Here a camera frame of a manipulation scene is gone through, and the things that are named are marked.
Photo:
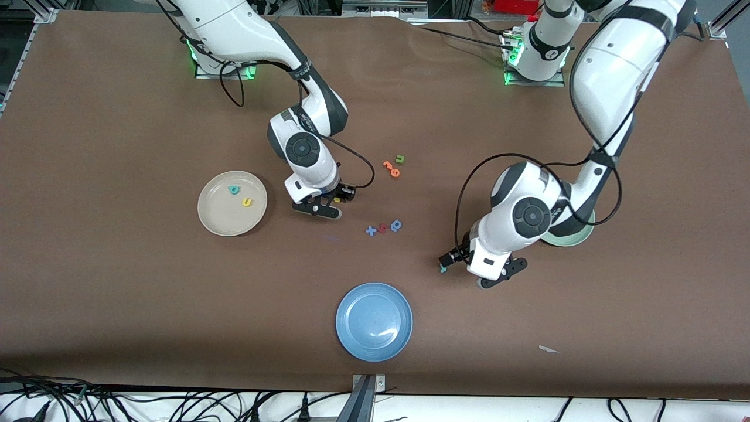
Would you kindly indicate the aluminium frame rail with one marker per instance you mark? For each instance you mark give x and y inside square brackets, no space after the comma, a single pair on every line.
[718,28]
[44,16]

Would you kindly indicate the beige plate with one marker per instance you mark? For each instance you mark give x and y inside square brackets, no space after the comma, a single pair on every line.
[222,220]

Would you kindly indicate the red box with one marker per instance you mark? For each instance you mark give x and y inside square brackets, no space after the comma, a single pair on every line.
[510,6]

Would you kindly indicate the grey device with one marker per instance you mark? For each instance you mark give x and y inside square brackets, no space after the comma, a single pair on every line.
[384,9]

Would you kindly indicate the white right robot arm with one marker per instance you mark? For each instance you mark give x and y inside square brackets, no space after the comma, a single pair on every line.
[234,29]

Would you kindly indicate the metal table edge bracket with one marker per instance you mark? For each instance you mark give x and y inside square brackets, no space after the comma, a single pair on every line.
[366,398]

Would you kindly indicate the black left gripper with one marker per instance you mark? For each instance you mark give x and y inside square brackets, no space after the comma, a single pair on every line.
[459,254]

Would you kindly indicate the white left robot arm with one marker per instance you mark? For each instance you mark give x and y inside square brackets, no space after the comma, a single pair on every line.
[609,76]

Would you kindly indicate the black power plug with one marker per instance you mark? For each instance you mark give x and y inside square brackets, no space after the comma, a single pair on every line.
[305,410]

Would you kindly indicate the white torn paper scrap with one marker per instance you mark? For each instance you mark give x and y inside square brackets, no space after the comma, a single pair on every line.
[548,349]

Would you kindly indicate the green plate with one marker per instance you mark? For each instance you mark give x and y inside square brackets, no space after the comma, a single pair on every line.
[577,239]

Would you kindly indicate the blue foam letter a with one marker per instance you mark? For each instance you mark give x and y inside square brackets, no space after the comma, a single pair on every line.
[398,226]

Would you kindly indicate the blue plate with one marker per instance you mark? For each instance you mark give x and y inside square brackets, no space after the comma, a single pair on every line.
[374,322]

